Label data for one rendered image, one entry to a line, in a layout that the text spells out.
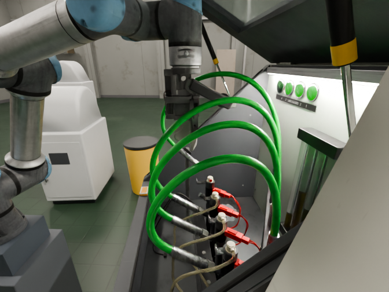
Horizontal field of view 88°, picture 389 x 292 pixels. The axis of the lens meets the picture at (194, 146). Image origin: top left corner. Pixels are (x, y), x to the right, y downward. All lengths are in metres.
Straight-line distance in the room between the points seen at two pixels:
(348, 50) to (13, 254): 0.99
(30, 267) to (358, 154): 0.98
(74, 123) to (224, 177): 1.71
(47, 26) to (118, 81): 9.78
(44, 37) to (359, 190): 0.51
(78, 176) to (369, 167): 2.38
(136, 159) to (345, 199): 2.16
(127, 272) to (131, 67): 9.58
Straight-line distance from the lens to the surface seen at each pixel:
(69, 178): 2.49
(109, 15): 0.39
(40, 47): 0.51
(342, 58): 0.24
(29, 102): 0.80
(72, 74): 5.97
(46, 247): 1.04
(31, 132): 0.86
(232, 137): 0.91
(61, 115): 2.37
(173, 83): 0.49
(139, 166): 2.32
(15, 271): 1.00
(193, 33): 0.48
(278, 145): 0.52
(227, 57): 9.28
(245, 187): 1.05
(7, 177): 0.93
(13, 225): 0.97
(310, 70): 0.62
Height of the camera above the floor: 1.45
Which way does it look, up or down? 22 degrees down
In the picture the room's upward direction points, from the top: straight up
